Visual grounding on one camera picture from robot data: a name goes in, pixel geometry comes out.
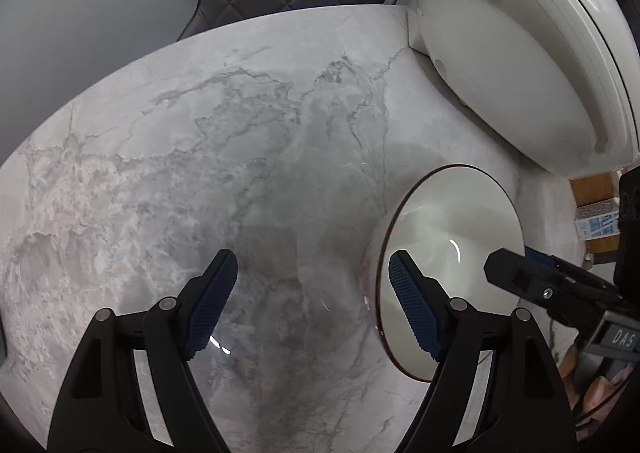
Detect cream bowl red flowers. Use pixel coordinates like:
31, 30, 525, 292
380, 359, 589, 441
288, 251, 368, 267
360, 164, 525, 383

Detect blue white small box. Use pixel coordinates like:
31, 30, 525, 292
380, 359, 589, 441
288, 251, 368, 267
575, 197, 620, 242

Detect person's right hand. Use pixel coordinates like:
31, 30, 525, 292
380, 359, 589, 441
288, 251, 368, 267
559, 345, 634, 413

